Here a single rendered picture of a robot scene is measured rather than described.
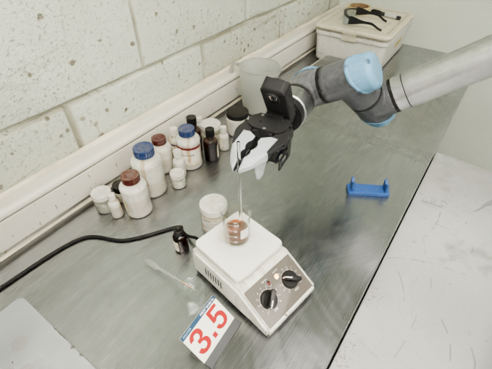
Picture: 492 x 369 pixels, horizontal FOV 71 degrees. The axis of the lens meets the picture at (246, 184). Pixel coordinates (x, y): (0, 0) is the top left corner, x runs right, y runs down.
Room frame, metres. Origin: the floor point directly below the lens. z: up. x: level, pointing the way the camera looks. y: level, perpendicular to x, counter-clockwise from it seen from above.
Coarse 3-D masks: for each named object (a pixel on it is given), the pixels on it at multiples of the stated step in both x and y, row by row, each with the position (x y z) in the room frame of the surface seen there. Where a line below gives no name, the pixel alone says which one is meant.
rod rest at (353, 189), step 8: (352, 176) 0.64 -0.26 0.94; (352, 184) 0.62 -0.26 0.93; (360, 184) 0.64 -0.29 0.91; (368, 184) 0.64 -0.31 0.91; (384, 184) 0.62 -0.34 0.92; (352, 192) 0.61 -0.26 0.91; (360, 192) 0.61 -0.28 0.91; (368, 192) 0.61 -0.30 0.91; (376, 192) 0.61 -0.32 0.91; (384, 192) 0.61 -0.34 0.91
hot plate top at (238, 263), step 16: (256, 224) 0.44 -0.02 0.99; (208, 240) 0.40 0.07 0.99; (256, 240) 0.40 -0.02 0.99; (272, 240) 0.40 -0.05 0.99; (208, 256) 0.37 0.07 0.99; (224, 256) 0.37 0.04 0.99; (240, 256) 0.37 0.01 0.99; (256, 256) 0.37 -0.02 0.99; (224, 272) 0.34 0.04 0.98; (240, 272) 0.33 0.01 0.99
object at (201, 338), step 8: (216, 304) 0.31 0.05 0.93; (208, 312) 0.29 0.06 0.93; (216, 312) 0.29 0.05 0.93; (224, 312) 0.30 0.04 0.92; (200, 320) 0.27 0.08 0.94; (208, 320) 0.28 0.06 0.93; (216, 320) 0.28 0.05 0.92; (224, 320) 0.29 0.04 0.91; (200, 328) 0.26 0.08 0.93; (208, 328) 0.27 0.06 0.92; (216, 328) 0.27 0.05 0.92; (192, 336) 0.25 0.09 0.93; (200, 336) 0.25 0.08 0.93; (208, 336) 0.25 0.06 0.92; (216, 336) 0.26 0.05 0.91; (192, 344) 0.24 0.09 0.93; (200, 344) 0.24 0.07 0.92; (208, 344) 0.24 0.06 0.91; (200, 352) 0.23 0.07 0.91
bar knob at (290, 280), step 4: (284, 272) 0.35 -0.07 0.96; (288, 272) 0.35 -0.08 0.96; (292, 272) 0.35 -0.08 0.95; (284, 276) 0.34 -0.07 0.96; (288, 276) 0.34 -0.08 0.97; (292, 276) 0.34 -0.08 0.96; (296, 276) 0.34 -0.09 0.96; (300, 276) 0.34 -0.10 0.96; (284, 280) 0.34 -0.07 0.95; (288, 280) 0.34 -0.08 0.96; (292, 280) 0.34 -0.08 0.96; (296, 280) 0.34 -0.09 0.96; (300, 280) 0.34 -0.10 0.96; (284, 284) 0.33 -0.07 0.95; (288, 284) 0.33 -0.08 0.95; (292, 284) 0.34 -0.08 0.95; (296, 284) 0.34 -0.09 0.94
